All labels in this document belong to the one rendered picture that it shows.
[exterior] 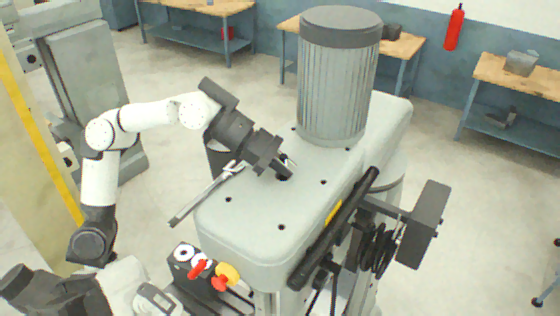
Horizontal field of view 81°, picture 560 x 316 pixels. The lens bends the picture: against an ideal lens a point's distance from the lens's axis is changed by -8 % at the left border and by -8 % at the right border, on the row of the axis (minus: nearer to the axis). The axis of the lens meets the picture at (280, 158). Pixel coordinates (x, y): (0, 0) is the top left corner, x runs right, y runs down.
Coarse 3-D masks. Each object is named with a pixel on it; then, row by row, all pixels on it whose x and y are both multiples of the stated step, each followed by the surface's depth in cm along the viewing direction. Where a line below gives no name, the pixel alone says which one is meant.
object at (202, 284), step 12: (180, 252) 159; (192, 252) 158; (168, 264) 159; (180, 264) 155; (192, 264) 153; (180, 276) 161; (204, 276) 150; (216, 276) 158; (192, 288) 163; (204, 288) 156
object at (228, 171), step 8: (224, 168) 88; (240, 168) 88; (224, 176) 85; (216, 184) 83; (208, 192) 81; (192, 200) 79; (200, 200) 79; (184, 208) 77; (192, 208) 77; (176, 216) 76; (184, 216) 76; (168, 224) 74; (176, 224) 74
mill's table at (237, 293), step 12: (168, 288) 166; (180, 288) 168; (228, 288) 167; (240, 288) 166; (180, 300) 161; (192, 300) 161; (204, 300) 161; (216, 300) 161; (228, 300) 161; (240, 300) 161; (252, 300) 161; (192, 312) 160; (204, 312) 157; (216, 312) 158; (228, 312) 157; (240, 312) 158; (252, 312) 157
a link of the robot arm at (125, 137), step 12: (120, 108) 86; (132, 108) 83; (144, 108) 83; (156, 108) 82; (120, 120) 84; (132, 120) 83; (144, 120) 83; (156, 120) 82; (120, 132) 85; (132, 132) 86; (120, 144) 87; (132, 144) 92
